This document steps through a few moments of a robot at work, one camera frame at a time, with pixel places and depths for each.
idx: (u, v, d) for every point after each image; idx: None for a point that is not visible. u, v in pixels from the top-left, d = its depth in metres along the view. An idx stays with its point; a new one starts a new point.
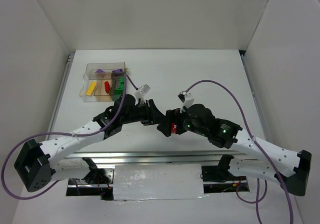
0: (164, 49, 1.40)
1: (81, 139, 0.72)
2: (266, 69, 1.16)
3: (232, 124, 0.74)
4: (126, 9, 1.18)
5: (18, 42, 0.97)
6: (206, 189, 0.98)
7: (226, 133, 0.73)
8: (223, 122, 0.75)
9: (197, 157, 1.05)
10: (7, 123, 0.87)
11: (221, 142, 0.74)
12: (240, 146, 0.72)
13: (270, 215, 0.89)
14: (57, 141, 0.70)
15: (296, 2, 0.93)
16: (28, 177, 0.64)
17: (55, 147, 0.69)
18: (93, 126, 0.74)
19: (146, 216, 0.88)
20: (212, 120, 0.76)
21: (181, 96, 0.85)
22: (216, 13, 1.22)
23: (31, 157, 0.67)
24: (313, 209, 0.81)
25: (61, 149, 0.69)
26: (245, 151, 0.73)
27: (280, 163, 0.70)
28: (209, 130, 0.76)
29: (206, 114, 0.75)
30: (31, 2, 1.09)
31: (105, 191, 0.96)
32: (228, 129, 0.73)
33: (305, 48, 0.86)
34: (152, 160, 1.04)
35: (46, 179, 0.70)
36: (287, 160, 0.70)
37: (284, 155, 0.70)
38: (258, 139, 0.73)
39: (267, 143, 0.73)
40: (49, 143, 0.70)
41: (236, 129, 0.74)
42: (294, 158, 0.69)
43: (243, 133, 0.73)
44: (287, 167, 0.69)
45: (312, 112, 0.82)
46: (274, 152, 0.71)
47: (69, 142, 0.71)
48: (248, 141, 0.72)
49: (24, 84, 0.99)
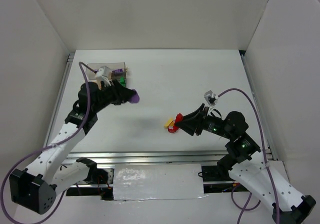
0: (164, 49, 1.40)
1: (65, 144, 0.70)
2: (266, 69, 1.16)
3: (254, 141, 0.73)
4: (126, 8, 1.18)
5: (18, 43, 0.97)
6: (206, 188, 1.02)
7: (244, 149, 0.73)
8: (248, 138, 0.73)
9: (197, 157, 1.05)
10: (7, 123, 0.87)
11: (235, 154, 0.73)
12: (253, 165, 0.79)
13: (270, 215, 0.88)
14: (41, 158, 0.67)
15: (296, 2, 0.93)
16: (33, 202, 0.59)
17: (42, 164, 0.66)
18: (70, 130, 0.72)
19: (146, 216, 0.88)
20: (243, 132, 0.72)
21: (211, 99, 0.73)
22: (216, 13, 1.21)
23: (23, 184, 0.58)
24: (313, 210, 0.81)
25: (49, 163, 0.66)
26: (254, 173, 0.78)
27: (280, 195, 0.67)
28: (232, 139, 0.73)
29: (243, 128, 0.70)
30: (31, 1, 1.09)
31: (105, 191, 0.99)
32: (248, 146, 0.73)
33: (305, 48, 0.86)
34: (152, 160, 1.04)
35: (52, 196, 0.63)
36: (289, 196, 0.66)
37: (288, 191, 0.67)
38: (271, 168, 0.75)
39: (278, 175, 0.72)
40: (34, 163, 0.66)
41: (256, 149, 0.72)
42: (297, 198, 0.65)
43: (260, 157, 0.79)
44: (285, 202, 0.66)
45: (312, 113, 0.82)
46: (279, 184, 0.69)
47: (54, 153, 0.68)
48: (261, 164, 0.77)
49: (24, 84, 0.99)
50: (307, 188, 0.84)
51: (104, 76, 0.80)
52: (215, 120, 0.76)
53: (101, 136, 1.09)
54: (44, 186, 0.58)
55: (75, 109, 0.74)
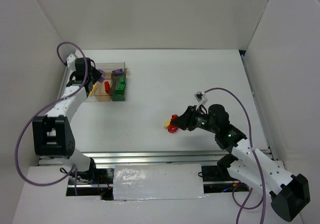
0: (164, 49, 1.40)
1: (75, 97, 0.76)
2: (266, 69, 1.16)
3: (240, 132, 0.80)
4: (126, 8, 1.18)
5: (18, 43, 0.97)
6: (206, 188, 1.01)
7: (230, 137, 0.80)
8: (234, 129, 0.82)
9: (197, 157, 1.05)
10: (7, 123, 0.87)
11: (223, 144, 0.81)
12: (238, 151, 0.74)
13: (270, 215, 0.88)
14: (56, 107, 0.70)
15: (296, 2, 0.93)
16: (59, 141, 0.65)
17: (60, 110, 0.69)
18: (73, 89, 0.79)
19: (146, 215, 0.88)
20: (225, 123, 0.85)
21: (198, 95, 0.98)
22: (216, 13, 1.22)
23: (45, 129, 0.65)
24: (313, 210, 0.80)
25: (65, 109, 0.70)
26: (243, 158, 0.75)
27: (269, 176, 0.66)
28: (218, 128, 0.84)
29: (222, 116, 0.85)
30: (31, 1, 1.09)
31: (105, 191, 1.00)
32: (234, 135, 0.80)
33: (305, 47, 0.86)
34: (152, 160, 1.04)
35: (71, 141, 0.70)
36: (278, 175, 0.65)
37: (277, 171, 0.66)
38: (258, 152, 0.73)
39: (266, 157, 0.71)
40: (52, 111, 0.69)
41: (242, 137, 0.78)
42: (286, 176, 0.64)
43: (245, 141, 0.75)
44: (275, 181, 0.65)
45: (311, 112, 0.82)
46: (267, 165, 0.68)
47: (67, 102, 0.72)
48: (247, 149, 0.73)
49: (24, 84, 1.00)
50: None
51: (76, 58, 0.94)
52: (203, 116, 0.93)
53: (101, 135, 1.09)
54: (65, 120, 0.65)
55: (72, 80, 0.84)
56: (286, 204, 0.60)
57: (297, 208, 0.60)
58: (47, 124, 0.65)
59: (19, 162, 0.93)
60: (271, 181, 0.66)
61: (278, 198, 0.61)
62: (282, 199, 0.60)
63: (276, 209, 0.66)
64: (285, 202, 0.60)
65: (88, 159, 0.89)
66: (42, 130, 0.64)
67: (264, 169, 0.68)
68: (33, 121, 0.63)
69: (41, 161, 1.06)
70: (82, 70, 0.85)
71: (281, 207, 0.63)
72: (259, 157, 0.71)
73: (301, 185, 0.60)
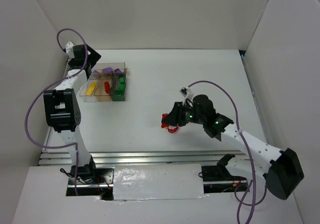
0: (164, 50, 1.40)
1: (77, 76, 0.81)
2: (266, 68, 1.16)
3: (226, 118, 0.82)
4: (126, 8, 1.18)
5: (17, 43, 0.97)
6: (206, 189, 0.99)
7: (217, 124, 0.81)
8: (221, 116, 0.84)
9: (197, 157, 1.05)
10: (7, 123, 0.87)
11: (212, 132, 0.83)
12: (227, 135, 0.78)
13: (270, 215, 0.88)
14: (63, 84, 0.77)
15: (296, 2, 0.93)
16: (68, 111, 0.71)
17: (66, 86, 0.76)
18: (74, 70, 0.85)
19: (146, 216, 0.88)
20: (211, 112, 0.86)
21: (182, 90, 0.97)
22: (215, 13, 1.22)
23: (54, 102, 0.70)
24: (313, 210, 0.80)
25: (70, 84, 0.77)
26: (232, 142, 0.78)
27: (259, 155, 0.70)
28: (205, 119, 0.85)
29: (208, 104, 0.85)
30: (31, 1, 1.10)
31: (105, 191, 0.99)
32: (221, 121, 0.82)
33: (305, 47, 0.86)
34: (152, 160, 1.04)
35: (78, 112, 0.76)
36: (266, 153, 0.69)
37: (265, 149, 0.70)
38: (245, 133, 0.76)
39: (254, 137, 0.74)
40: (59, 87, 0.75)
41: (229, 122, 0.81)
42: (275, 153, 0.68)
43: (232, 126, 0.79)
44: (265, 159, 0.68)
45: (311, 112, 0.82)
46: (256, 145, 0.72)
47: (71, 80, 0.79)
48: (234, 132, 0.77)
49: (23, 83, 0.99)
50: (307, 188, 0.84)
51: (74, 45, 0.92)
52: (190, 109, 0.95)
53: (100, 136, 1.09)
54: (73, 92, 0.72)
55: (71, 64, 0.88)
56: (279, 182, 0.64)
57: (289, 184, 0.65)
58: (56, 97, 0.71)
59: (19, 163, 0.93)
60: (260, 158, 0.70)
61: (271, 177, 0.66)
62: (276, 178, 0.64)
63: (268, 185, 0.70)
64: (279, 181, 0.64)
65: (87, 157, 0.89)
66: (52, 102, 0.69)
67: (251, 149, 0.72)
68: (44, 94, 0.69)
69: (41, 162, 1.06)
70: (80, 55, 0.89)
71: (272, 184, 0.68)
72: (246, 137, 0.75)
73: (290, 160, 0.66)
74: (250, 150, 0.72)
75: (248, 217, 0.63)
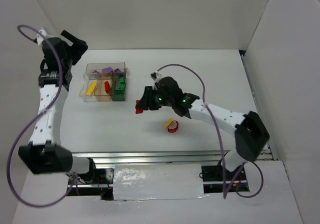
0: (165, 49, 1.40)
1: (54, 107, 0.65)
2: (266, 68, 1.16)
3: (192, 95, 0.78)
4: (126, 8, 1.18)
5: (17, 43, 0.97)
6: (206, 188, 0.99)
7: (186, 103, 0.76)
8: (187, 94, 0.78)
9: (197, 157, 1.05)
10: (7, 123, 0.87)
11: (182, 112, 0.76)
12: (193, 111, 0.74)
13: (270, 215, 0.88)
14: (39, 127, 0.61)
15: (296, 2, 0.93)
16: (55, 167, 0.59)
17: (45, 131, 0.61)
18: (50, 87, 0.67)
19: (146, 216, 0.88)
20: (177, 91, 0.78)
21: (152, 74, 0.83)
22: (215, 13, 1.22)
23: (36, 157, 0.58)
24: (313, 210, 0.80)
25: (49, 128, 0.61)
26: (199, 116, 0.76)
27: (224, 122, 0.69)
28: (173, 100, 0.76)
29: (173, 84, 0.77)
30: (31, 2, 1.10)
31: (105, 191, 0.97)
32: (188, 99, 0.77)
33: (305, 47, 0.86)
34: (152, 160, 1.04)
35: (68, 153, 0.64)
36: (232, 119, 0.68)
37: (230, 115, 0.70)
38: (210, 105, 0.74)
39: (218, 108, 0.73)
40: (36, 134, 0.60)
41: (195, 99, 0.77)
42: (239, 117, 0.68)
43: (199, 101, 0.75)
44: (230, 125, 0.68)
45: (311, 113, 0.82)
46: (221, 113, 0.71)
47: (49, 117, 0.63)
48: (200, 106, 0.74)
49: (23, 83, 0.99)
50: (307, 188, 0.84)
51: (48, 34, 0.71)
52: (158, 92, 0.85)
53: (100, 135, 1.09)
54: (55, 148, 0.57)
55: (44, 70, 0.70)
56: (243, 141, 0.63)
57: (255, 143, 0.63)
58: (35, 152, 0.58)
59: (20, 163, 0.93)
60: (226, 125, 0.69)
61: (237, 138, 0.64)
62: (241, 138, 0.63)
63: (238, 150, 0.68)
64: (242, 138, 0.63)
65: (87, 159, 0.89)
66: (33, 160, 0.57)
67: (217, 118, 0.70)
68: (19, 151, 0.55)
69: None
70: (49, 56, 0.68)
71: (240, 146, 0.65)
72: (212, 109, 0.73)
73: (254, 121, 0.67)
74: (216, 119, 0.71)
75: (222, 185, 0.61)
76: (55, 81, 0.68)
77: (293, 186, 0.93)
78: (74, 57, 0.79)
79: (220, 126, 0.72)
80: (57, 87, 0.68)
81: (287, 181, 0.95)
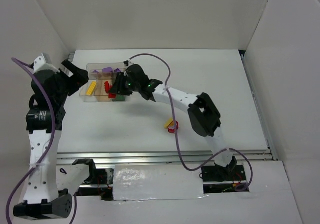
0: (164, 50, 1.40)
1: (47, 159, 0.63)
2: (266, 68, 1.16)
3: (157, 81, 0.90)
4: (126, 8, 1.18)
5: (18, 43, 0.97)
6: (206, 189, 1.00)
7: (150, 87, 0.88)
8: (153, 80, 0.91)
9: (197, 157, 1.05)
10: (7, 123, 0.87)
11: (147, 95, 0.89)
12: (157, 95, 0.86)
13: (270, 215, 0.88)
14: (33, 184, 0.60)
15: (296, 1, 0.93)
16: (54, 215, 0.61)
17: (38, 188, 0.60)
18: (40, 134, 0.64)
19: (146, 216, 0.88)
20: (143, 77, 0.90)
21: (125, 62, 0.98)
22: (216, 13, 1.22)
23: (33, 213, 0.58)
24: (313, 210, 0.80)
25: (44, 183, 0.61)
26: (163, 100, 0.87)
27: (181, 103, 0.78)
28: (139, 84, 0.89)
29: (138, 71, 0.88)
30: (31, 2, 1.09)
31: (105, 191, 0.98)
32: (153, 84, 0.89)
33: (305, 47, 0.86)
34: (152, 160, 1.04)
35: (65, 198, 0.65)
36: (187, 100, 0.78)
37: (186, 97, 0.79)
38: (171, 90, 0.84)
39: (178, 91, 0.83)
40: (30, 192, 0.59)
41: (159, 84, 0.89)
42: (193, 98, 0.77)
43: (161, 86, 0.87)
44: (185, 105, 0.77)
45: (311, 112, 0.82)
46: (178, 96, 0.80)
47: (42, 172, 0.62)
48: (162, 90, 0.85)
49: (23, 83, 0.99)
50: (307, 188, 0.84)
51: (47, 63, 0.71)
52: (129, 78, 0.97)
53: (100, 135, 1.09)
54: (52, 205, 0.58)
55: (34, 109, 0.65)
56: (196, 118, 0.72)
57: (207, 121, 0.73)
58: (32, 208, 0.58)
59: (20, 163, 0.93)
60: (183, 106, 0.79)
61: (191, 117, 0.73)
62: (194, 117, 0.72)
63: (194, 127, 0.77)
64: (196, 116, 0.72)
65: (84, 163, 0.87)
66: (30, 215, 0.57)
67: (175, 100, 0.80)
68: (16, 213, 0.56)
69: None
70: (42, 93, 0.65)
71: (195, 123, 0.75)
72: (172, 93, 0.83)
73: (206, 101, 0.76)
74: (175, 102, 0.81)
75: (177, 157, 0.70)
76: (45, 124, 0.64)
77: (293, 186, 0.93)
78: (71, 89, 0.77)
79: (179, 107, 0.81)
80: (48, 133, 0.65)
81: (288, 181, 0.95)
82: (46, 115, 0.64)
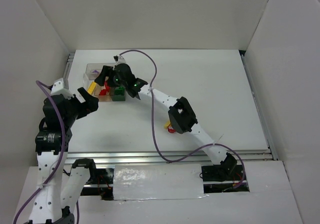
0: (164, 49, 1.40)
1: (53, 180, 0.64)
2: (266, 68, 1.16)
3: (142, 81, 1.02)
4: (126, 8, 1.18)
5: (17, 43, 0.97)
6: (207, 189, 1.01)
7: (137, 87, 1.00)
8: (139, 80, 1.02)
9: (198, 157, 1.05)
10: (7, 123, 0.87)
11: (133, 94, 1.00)
12: (142, 94, 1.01)
13: (270, 214, 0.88)
14: (39, 204, 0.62)
15: (296, 2, 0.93)
16: None
17: (43, 208, 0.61)
18: (48, 156, 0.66)
19: (146, 216, 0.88)
20: (130, 76, 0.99)
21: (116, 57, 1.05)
22: (216, 13, 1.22)
23: None
24: (313, 210, 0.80)
25: (49, 204, 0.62)
26: (147, 99, 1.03)
27: (163, 104, 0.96)
28: (126, 83, 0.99)
29: (126, 70, 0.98)
30: (31, 2, 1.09)
31: (105, 191, 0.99)
32: (139, 84, 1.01)
33: (305, 47, 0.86)
34: (152, 160, 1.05)
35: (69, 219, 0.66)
36: (168, 102, 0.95)
37: (167, 99, 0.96)
38: (155, 90, 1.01)
39: (160, 93, 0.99)
40: (35, 212, 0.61)
41: (145, 84, 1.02)
42: (173, 101, 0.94)
43: (147, 86, 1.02)
44: (166, 107, 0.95)
45: (311, 112, 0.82)
46: (161, 98, 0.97)
47: (47, 193, 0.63)
48: (147, 91, 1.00)
49: (23, 84, 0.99)
50: (307, 188, 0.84)
51: (65, 88, 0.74)
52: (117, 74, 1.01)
53: (100, 136, 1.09)
54: None
55: (43, 131, 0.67)
56: (174, 119, 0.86)
57: (183, 120, 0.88)
58: None
59: (20, 164, 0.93)
60: (164, 106, 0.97)
61: (170, 117, 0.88)
62: (172, 117, 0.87)
63: (173, 125, 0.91)
64: (174, 117, 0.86)
65: (84, 164, 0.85)
66: None
67: (157, 101, 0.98)
68: None
69: None
70: (52, 117, 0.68)
71: (173, 122, 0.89)
72: (155, 94, 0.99)
73: (184, 104, 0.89)
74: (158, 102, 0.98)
75: (155, 146, 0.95)
76: (52, 146, 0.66)
77: (293, 186, 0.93)
78: (79, 113, 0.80)
79: (160, 106, 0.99)
80: (56, 154, 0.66)
81: (288, 181, 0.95)
82: (55, 138, 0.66)
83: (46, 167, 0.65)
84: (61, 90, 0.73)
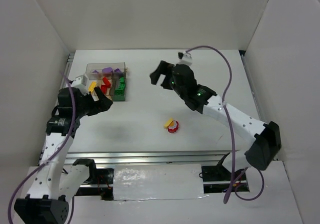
0: (164, 50, 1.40)
1: (57, 159, 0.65)
2: (266, 68, 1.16)
3: (208, 90, 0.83)
4: (126, 8, 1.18)
5: (17, 43, 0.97)
6: (206, 189, 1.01)
7: (200, 97, 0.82)
8: (203, 88, 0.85)
9: (198, 157, 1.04)
10: (7, 123, 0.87)
11: (194, 105, 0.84)
12: (209, 108, 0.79)
13: (270, 215, 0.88)
14: (39, 179, 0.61)
15: (296, 2, 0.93)
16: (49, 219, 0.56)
17: (42, 183, 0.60)
18: (56, 136, 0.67)
19: (146, 216, 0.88)
20: (192, 82, 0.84)
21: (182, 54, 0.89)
22: (216, 13, 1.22)
23: (30, 211, 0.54)
24: (314, 210, 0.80)
25: (49, 180, 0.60)
26: (214, 114, 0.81)
27: (242, 128, 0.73)
28: (186, 91, 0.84)
29: (188, 73, 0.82)
30: (31, 2, 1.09)
31: (105, 191, 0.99)
32: (203, 93, 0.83)
33: (305, 47, 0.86)
34: (152, 160, 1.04)
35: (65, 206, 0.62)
36: (250, 126, 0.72)
37: (249, 122, 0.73)
38: (228, 107, 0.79)
39: (237, 112, 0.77)
40: (34, 187, 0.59)
41: (212, 94, 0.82)
42: (260, 125, 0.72)
43: (216, 99, 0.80)
44: (248, 132, 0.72)
45: (311, 112, 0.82)
46: (240, 119, 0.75)
47: (48, 170, 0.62)
48: (218, 105, 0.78)
49: (23, 84, 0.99)
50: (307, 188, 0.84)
51: (83, 84, 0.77)
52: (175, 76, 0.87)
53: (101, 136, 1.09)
54: (53, 201, 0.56)
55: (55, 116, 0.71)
56: (261, 151, 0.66)
57: (269, 156, 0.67)
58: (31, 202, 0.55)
59: (19, 164, 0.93)
60: (243, 131, 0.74)
61: (253, 146, 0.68)
62: (260, 148, 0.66)
63: (249, 158, 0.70)
64: (261, 149, 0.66)
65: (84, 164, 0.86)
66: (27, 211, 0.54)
67: (235, 121, 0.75)
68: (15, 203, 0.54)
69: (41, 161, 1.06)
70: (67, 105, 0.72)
71: (254, 155, 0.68)
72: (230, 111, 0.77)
73: (274, 133, 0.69)
74: (235, 124, 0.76)
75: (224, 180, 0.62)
76: (61, 128, 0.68)
77: (293, 186, 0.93)
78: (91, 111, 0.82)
79: (237, 129, 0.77)
80: (63, 135, 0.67)
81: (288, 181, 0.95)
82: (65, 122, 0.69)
83: (52, 147, 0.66)
84: (81, 85, 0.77)
